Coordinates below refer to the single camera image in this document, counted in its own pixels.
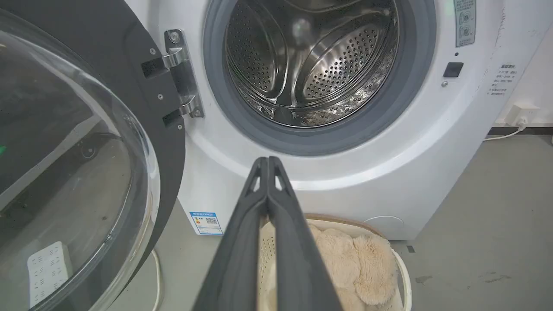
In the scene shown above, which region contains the washer door with glass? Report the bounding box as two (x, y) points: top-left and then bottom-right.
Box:
(0, 0), (186, 311)

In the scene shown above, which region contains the white front-load washing machine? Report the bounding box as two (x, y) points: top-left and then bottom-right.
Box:
(125, 0), (553, 241)

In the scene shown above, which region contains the white power strip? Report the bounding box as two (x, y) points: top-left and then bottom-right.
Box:
(27, 241), (74, 308)

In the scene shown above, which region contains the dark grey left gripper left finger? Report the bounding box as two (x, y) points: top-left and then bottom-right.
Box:
(193, 157), (269, 311)

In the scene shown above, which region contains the white wall plug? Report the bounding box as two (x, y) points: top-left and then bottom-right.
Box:
(505, 104), (541, 128)

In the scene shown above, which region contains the white power strip cable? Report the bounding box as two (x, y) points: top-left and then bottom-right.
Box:
(150, 249), (162, 311)

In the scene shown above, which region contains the metal door hinge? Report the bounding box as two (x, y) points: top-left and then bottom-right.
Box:
(163, 29), (204, 118)

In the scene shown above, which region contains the beige fluffy plush item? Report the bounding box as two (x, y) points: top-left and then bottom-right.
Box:
(264, 223), (399, 311)

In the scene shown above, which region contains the white plastic laundry basket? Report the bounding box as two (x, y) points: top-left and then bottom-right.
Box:
(258, 214), (413, 311)

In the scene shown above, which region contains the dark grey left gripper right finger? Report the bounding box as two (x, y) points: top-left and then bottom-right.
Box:
(268, 156), (344, 311)

